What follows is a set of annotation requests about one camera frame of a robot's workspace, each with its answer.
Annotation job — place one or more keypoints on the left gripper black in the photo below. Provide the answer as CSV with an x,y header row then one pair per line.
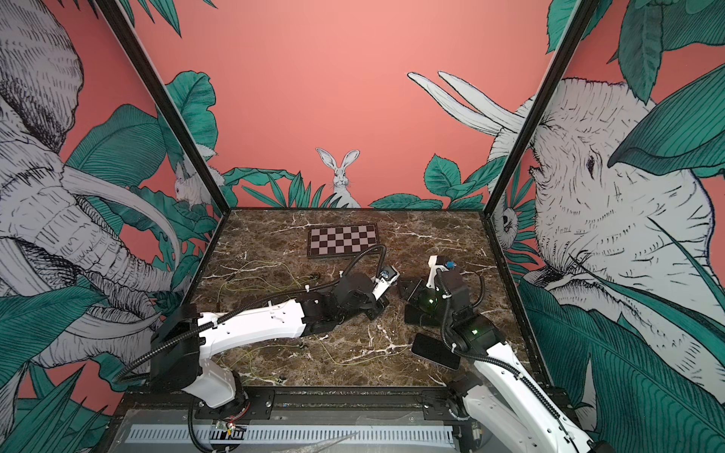
x,y
379,306

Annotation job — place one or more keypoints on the right black corner post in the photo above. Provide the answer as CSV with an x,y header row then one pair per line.
x,y
577,25

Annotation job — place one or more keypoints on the black corner post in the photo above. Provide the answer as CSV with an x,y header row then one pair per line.
x,y
577,25
120,26

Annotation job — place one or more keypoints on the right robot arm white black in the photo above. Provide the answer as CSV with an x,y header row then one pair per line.
x,y
498,392

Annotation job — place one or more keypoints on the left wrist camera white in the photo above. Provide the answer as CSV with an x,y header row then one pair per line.
x,y
385,278

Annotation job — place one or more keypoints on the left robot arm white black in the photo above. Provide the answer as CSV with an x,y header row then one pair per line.
x,y
181,355

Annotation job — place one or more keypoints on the white slotted cable duct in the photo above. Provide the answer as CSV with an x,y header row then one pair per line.
x,y
428,436

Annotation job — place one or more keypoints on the far black smartphone blue edge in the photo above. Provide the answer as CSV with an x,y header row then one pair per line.
x,y
409,287

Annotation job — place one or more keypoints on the chessboard brown and pink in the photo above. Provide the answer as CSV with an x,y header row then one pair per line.
x,y
341,240

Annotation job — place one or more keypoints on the black front rail frame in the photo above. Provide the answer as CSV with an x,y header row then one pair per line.
x,y
264,401

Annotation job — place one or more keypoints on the left black corner post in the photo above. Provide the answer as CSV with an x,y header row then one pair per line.
x,y
120,26

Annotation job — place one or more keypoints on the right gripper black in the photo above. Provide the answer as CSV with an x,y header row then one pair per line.
x,y
417,301

